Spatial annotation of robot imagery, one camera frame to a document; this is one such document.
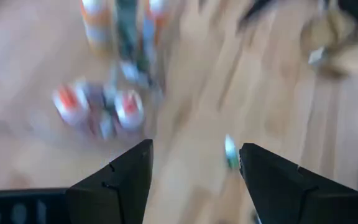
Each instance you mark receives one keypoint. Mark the large yellow food coloring bottle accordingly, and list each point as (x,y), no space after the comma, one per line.
(154,18)

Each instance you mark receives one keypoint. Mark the large green food coloring bottle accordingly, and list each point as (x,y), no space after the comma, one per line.
(126,28)

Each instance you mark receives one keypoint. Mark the large red food coloring bottle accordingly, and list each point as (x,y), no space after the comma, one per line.
(129,105)

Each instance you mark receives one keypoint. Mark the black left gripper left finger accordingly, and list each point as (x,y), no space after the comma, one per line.
(120,186)

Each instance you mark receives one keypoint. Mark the red-orange tip food coloring bottle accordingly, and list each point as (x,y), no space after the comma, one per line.
(70,99)

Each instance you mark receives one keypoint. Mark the small distant white bottle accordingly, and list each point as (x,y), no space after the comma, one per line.
(232,155)

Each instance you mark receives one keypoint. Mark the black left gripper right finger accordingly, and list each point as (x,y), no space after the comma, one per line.
(284,193)

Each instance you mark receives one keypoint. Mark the brass dome lamp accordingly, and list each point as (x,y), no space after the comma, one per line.
(334,40)

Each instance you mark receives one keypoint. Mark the large orange food coloring bottle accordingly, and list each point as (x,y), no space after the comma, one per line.
(96,25)

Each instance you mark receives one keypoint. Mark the clear plastic container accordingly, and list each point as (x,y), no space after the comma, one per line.
(163,93)

